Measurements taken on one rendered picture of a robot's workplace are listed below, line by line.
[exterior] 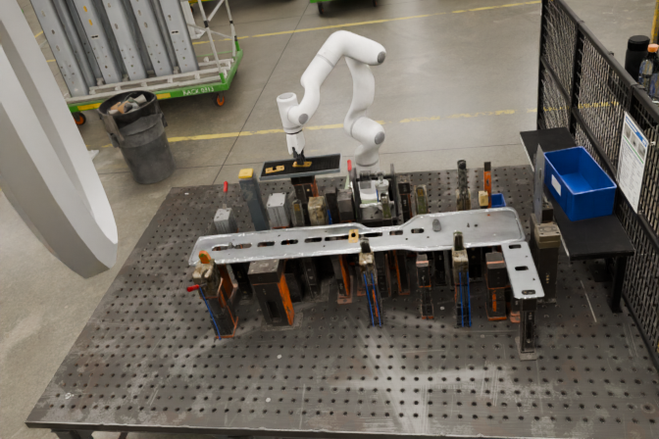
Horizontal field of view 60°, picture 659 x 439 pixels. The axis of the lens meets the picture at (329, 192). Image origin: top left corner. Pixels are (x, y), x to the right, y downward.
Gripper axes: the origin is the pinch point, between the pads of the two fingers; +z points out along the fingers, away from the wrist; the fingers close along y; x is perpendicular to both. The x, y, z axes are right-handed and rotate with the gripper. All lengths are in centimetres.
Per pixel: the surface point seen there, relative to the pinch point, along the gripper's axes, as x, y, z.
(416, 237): 55, 29, 19
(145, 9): -274, -316, 16
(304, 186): 0.9, 4.9, 11.7
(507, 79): 86, -327, 119
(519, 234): 94, 26, 19
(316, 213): 11.0, 21.6, 13.7
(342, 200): 21.8, 15.5, 11.2
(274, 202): -7.0, 22.2, 7.8
